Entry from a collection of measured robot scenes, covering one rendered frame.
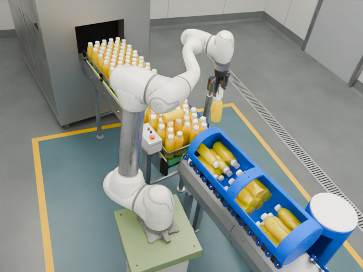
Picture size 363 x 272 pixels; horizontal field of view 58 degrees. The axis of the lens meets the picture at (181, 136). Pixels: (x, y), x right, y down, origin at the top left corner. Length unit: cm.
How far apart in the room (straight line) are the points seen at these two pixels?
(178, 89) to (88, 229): 204
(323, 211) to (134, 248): 113
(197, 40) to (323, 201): 123
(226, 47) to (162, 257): 109
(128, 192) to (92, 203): 161
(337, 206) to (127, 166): 130
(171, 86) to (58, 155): 257
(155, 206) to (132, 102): 52
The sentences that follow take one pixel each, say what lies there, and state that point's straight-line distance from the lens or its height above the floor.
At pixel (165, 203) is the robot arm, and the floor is 131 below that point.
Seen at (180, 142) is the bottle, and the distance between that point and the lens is 229.
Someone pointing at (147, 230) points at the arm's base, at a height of 109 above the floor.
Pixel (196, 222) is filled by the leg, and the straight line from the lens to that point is 294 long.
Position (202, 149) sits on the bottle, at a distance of 213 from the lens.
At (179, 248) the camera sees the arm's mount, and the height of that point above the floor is 106.
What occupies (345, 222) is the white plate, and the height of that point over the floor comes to 104.
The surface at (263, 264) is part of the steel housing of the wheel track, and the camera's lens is 202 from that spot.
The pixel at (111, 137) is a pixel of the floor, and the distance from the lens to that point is 384.
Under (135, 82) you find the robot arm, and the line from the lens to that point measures 132.
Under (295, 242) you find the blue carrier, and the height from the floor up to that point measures 120.
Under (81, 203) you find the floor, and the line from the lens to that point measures 326.
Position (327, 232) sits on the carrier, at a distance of 214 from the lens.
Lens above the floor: 260
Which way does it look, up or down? 42 degrees down
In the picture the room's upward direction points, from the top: 7 degrees clockwise
